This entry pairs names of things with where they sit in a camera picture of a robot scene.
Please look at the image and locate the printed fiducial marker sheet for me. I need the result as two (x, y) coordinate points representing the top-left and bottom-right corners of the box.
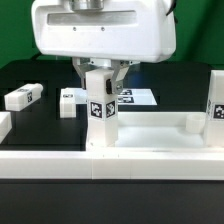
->
(75, 88), (156, 106)

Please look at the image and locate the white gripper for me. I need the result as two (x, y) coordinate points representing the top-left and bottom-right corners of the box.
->
(31, 0), (176, 94)

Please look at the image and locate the white front obstacle bar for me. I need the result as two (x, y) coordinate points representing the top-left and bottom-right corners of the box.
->
(0, 151), (224, 180)

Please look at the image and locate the white desk top tray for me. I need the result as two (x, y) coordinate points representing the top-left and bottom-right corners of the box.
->
(86, 112), (224, 151)

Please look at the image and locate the white left obstacle block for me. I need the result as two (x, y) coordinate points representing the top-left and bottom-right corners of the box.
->
(0, 112), (12, 144)

